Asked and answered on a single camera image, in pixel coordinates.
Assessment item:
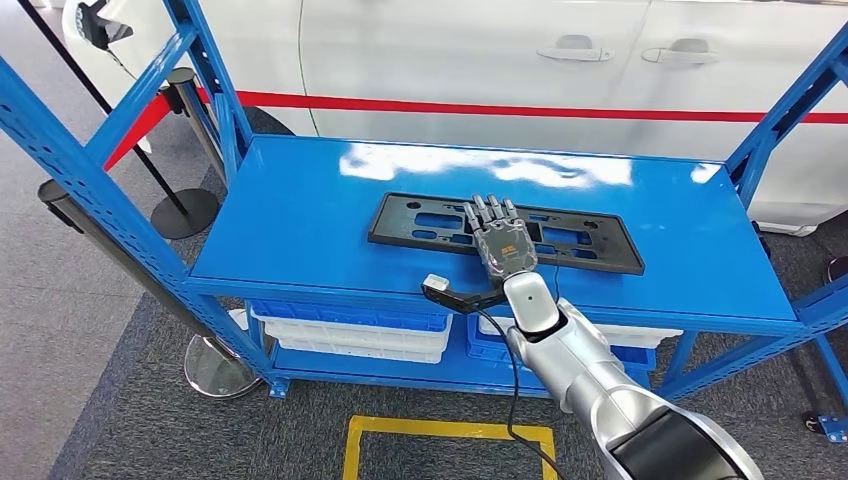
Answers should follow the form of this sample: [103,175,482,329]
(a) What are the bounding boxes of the black car tyre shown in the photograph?
[239,105,299,140]

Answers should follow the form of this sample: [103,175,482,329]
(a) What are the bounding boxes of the yellow floor tape square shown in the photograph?
[341,415,560,480]

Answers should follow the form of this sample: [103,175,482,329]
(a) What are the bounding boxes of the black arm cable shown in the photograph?
[474,305,561,480]

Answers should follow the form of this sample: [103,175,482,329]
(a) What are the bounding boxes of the red barrier belt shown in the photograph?
[101,92,175,174]
[197,87,848,126]

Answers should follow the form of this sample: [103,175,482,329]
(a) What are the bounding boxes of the black stanchion with round base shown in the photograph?
[15,0,221,242]

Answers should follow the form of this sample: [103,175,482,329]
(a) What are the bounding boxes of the white car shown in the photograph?
[61,0,848,234]

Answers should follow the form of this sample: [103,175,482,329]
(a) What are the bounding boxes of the black plastic plate frame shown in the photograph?
[368,192,646,277]

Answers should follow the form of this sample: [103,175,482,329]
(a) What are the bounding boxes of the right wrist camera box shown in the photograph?
[421,273,510,317]

